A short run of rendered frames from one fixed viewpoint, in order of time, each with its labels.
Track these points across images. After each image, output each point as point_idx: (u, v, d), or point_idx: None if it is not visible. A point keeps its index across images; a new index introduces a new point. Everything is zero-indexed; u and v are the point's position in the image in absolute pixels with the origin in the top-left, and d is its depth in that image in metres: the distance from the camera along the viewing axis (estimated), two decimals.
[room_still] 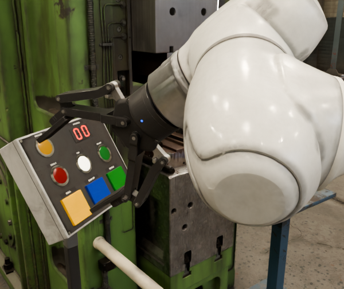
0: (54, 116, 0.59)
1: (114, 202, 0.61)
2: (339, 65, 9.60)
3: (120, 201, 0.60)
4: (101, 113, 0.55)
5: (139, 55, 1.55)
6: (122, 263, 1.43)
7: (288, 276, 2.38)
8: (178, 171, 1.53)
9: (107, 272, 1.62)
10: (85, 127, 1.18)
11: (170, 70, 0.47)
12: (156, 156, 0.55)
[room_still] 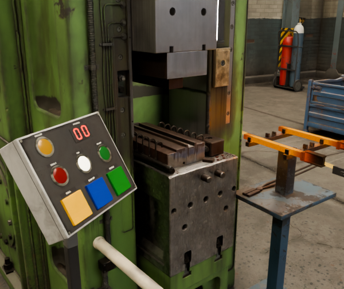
0: None
1: (343, 171, 1.40)
2: (339, 65, 9.60)
3: None
4: None
5: (139, 55, 1.55)
6: (122, 263, 1.43)
7: (288, 276, 2.38)
8: (178, 171, 1.53)
9: (107, 272, 1.62)
10: (85, 127, 1.18)
11: None
12: None
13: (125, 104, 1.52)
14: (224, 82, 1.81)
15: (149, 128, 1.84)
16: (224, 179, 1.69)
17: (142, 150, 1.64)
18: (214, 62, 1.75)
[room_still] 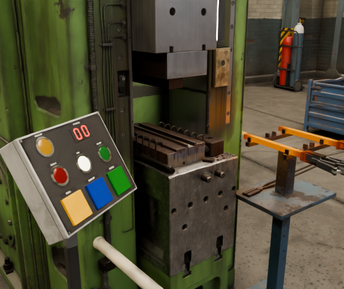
0: None
1: (313, 158, 1.53)
2: (339, 65, 9.60)
3: (315, 159, 1.52)
4: (341, 161, 1.47)
5: (139, 55, 1.55)
6: (122, 263, 1.43)
7: (288, 276, 2.38)
8: (178, 171, 1.53)
9: (107, 272, 1.62)
10: (85, 127, 1.18)
11: None
12: (337, 170, 1.42)
13: (125, 104, 1.52)
14: (224, 82, 1.81)
15: (149, 128, 1.84)
16: (224, 179, 1.69)
17: (142, 150, 1.64)
18: (214, 62, 1.75)
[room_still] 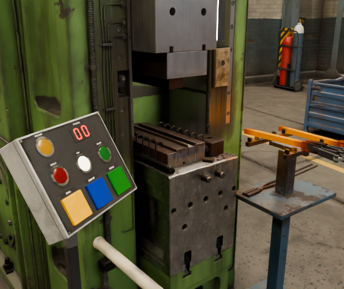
0: None
1: (315, 147, 1.51)
2: (339, 65, 9.60)
3: (316, 148, 1.50)
4: (343, 149, 1.46)
5: (139, 55, 1.55)
6: (122, 263, 1.43)
7: (288, 276, 2.38)
8: (178, 171, 1.53)
9: (107, 272, 1.62)
10: (85, 127, 1.18)
11: None
12: (338, 157, 1.41)
13: (125, 104, 1.52)
14: (224, 82, 1.81)
15: (149, 128, 1.84)
16: (224, 179, 1.69)
17: (142, 150, 1.64)
18: (214, 62, 1.75)
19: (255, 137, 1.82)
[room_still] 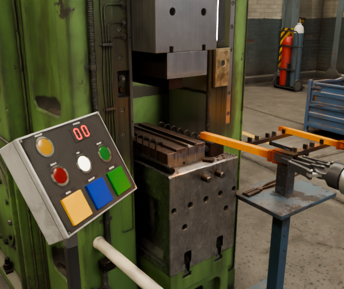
0: None
1: (283, 157, 1.23)
2: (339, 65, 9.60)
3: (285, 159, 1.22)
4: (317, 162, 1.19)
5: (139, 55, 1.55)
6: (122, 263, 1.43)
7: (288, 276, 2.38)
8: (178, 171, 1.53)
9: (107, 272, 1.62)
10: (85, 127, 1.18)
11: None
12: (312, 172, 1.13)
13: (125, 104, 1.52)
14: (224, 82, 1.81)
15: (149, 128, 1.84)
16: (224, 179, 1.69)
17: (142, 150, 1.64)
18: (214, 62, 1.75)
19: (255, 137, 1.82)
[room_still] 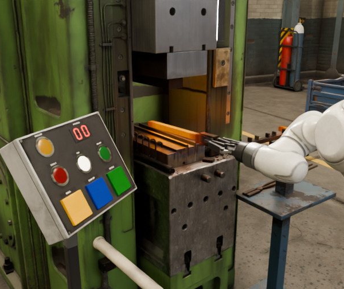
0: None
1: (206, 139, 1.49)
2: (339, 65, 9.60)
3: (208, 140, 1.48)
4: (232, 142, 1.45)
5: (139, 55, 1.55)
6: (122, 263, 1.43)
7: (288, 276, 2.38)
8: (178, 171, 1.53)
9: (107, 272, 1.62)
10: (85, 127, 1.18)
11: None
12: (224, 149, 1.39)
13: (125, 104, 1.52)
14: (224, 82, 1.81)
15: (149, 128, 1.84)
16: (224, 179, 1.69)
17: (142, 150, 1.64)
18: (214, 62, 1.75)
19: (255, 137, 1.82)
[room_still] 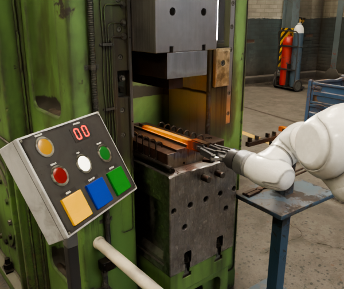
0: None
1: (198, 145, 1.54)
2: (339, 65, 9.60)
3: (199, 147, 1.53)
4: (223, 149, 1.49)
5: (139, 55, 1.55)
6: (122, 263, 1.43)
7: (288, 276, 2.38)
8: (178, 171, 1.53)
9: (107, 272, 1.62)
10: (85, 127, 1.18)
11: (254, 153, 1.38)
12: (215, 156, 1.43)
13: (125, 104, 1.52)
14: (224, 82, 1.81)
15: None
16: (224, 179, 1.69)
17: (142, 150, 1.64)
18: (214, 62, 1.75)
19: (255, 137, 1.82)
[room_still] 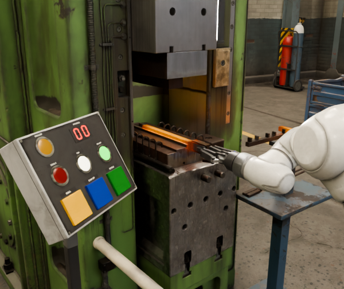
0: None
1: (198, 147, 1.54)
2: (339, 65, 9.60)
3: (200, 148, 1.53)
4: (223, 151, 1.49)
5: (139, 55, 1.55)
6: (122, 263, 1.43)
7: (288, 276, 2.38)
8: (178, 171, 1.53)
9: (107, 272, 1.62)
10: (85, 127, 1.18)
11: (255, 156, 1.38)
12: (215, 159, 1.44)
13: (125, 104, 1.52)
14: (224, 82, 1.81)
15: None
16: (224, 179, 1.69)
17: (142, 150, 1.64)
18: (214, 62, 1.75)
19: (255, 137, 1.82)
